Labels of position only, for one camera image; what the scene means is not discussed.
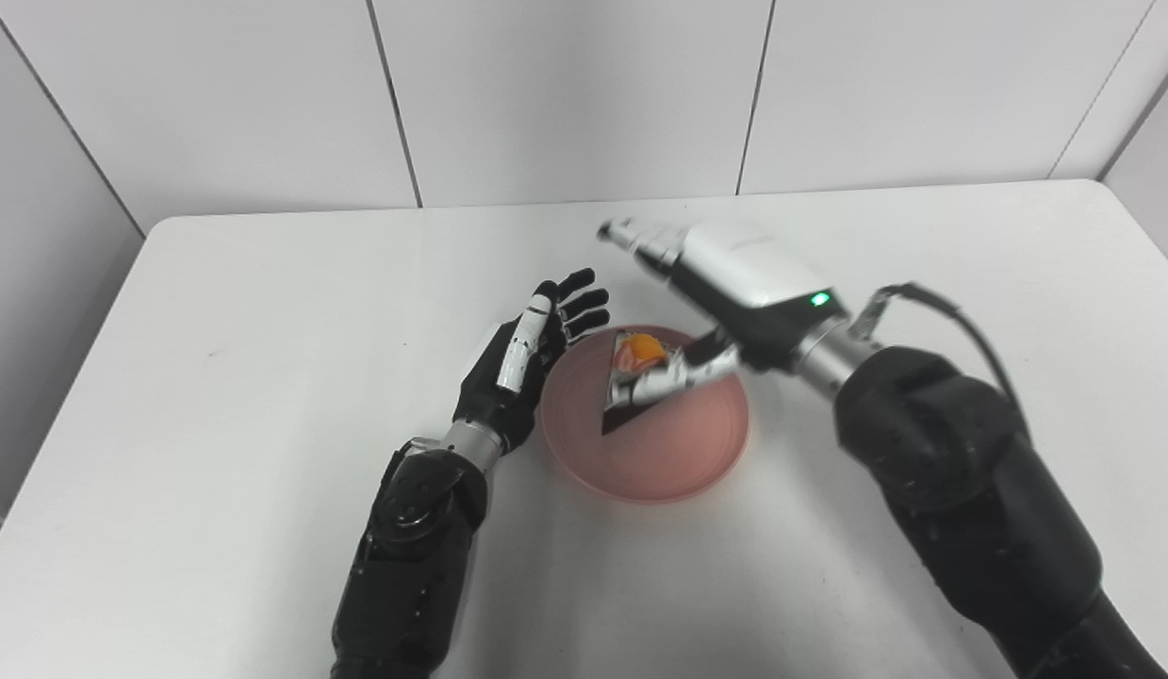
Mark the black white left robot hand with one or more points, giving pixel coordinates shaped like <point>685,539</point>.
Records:
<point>494,401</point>

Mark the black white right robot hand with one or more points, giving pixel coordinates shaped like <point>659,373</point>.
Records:
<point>744,273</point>

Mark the black snack packet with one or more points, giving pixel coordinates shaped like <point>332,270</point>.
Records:
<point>631,363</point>

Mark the pink round plate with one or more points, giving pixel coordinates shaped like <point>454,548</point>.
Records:
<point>678,453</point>

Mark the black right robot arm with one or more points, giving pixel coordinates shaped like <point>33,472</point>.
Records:
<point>961,490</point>

